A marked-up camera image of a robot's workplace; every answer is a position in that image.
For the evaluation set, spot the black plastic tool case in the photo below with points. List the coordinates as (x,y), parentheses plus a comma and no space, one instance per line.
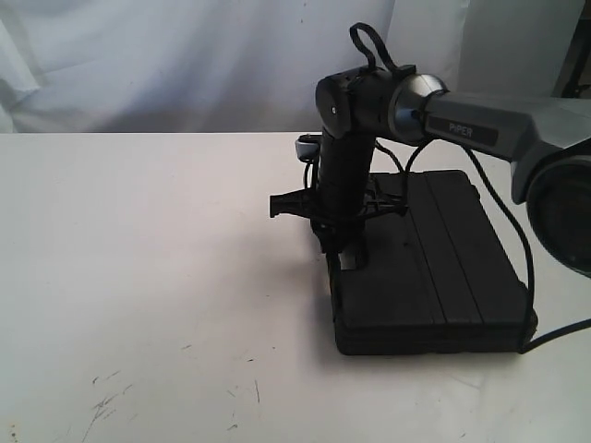
(437,279)

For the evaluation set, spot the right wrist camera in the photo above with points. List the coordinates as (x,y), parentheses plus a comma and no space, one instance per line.
(307,147)

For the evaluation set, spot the black stand frame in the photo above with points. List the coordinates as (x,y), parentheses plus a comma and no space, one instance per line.
(574,78)

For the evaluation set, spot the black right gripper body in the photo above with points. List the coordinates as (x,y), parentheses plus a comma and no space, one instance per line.
(340,191)

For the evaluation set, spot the white backdrop cloth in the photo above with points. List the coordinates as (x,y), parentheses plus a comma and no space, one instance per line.
(221,66)

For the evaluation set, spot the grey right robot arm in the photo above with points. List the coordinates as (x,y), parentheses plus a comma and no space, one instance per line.
(546,142)

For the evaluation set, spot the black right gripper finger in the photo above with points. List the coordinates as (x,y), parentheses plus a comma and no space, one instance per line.
(344,246)

